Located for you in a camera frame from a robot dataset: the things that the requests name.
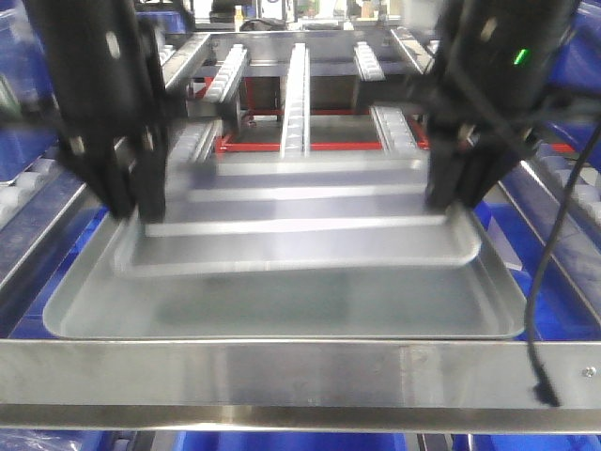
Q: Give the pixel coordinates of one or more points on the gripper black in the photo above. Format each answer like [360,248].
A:
[107,80]
[493,62]

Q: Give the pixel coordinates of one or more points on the steel divider rail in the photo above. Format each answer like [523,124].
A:
[41,234]
[535,193]

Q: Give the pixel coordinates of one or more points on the left white roller track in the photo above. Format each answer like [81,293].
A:
[15,195]

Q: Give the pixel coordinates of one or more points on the steel front rack bar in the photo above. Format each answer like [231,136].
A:
[338,385]

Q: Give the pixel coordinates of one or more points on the centre-left white roller track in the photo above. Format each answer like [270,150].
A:
[217,104]

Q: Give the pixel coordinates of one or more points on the large silver tray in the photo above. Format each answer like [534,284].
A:
[479,300]

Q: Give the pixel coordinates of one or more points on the small silver tray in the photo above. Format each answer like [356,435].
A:
[237,216]

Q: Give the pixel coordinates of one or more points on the centre white roller track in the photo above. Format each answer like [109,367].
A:
[295,137]

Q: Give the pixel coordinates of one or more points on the blue bin upper left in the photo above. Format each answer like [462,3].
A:
[25,71]

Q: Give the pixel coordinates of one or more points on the left steel divider rail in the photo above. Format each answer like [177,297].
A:
[41,234]

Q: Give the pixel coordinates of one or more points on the right steel divider rail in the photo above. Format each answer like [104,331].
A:
[535,193]

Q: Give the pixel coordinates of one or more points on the blue bin upper right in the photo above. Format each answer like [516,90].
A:
[579,67]

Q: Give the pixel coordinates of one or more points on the red metal frame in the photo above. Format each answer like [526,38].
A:
[334,126]

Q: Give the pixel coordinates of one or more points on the centre-right white roller track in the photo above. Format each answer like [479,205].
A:
[374,93]

